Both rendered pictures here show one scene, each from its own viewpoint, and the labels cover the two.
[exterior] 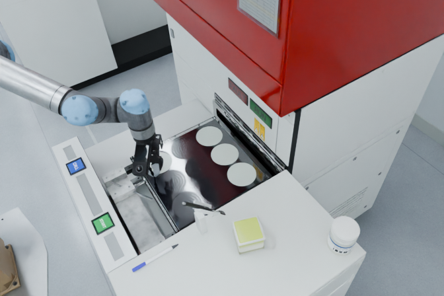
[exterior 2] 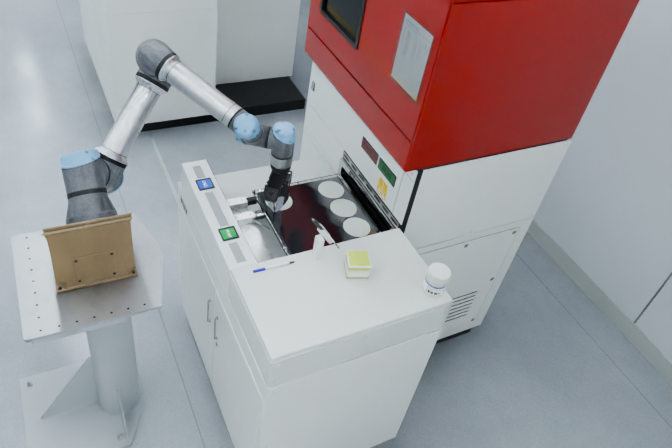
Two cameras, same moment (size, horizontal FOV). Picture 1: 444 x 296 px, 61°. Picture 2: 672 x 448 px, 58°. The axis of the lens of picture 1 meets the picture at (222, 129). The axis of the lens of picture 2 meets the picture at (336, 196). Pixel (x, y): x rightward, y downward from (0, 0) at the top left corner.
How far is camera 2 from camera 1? 0.97 m
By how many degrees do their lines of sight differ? 7
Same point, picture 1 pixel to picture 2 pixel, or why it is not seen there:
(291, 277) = (386, 303)
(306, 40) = (437, 111)
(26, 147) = not seen: hidden behind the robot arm
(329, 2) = (459, 87)
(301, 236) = (401, 278)
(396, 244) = (498, 369)
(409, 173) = (531, 303)
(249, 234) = (359, 261)
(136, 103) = (287, 133)
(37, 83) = (217, 97)
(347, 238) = (439, 277)
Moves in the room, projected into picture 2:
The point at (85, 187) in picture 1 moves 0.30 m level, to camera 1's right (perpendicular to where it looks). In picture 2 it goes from (213, 203) to (298, 216)
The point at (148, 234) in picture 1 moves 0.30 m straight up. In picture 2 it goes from (263, 256) to (269, 189)
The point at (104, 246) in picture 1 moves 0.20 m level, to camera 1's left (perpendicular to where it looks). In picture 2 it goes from (228, 250) to (166, 241)
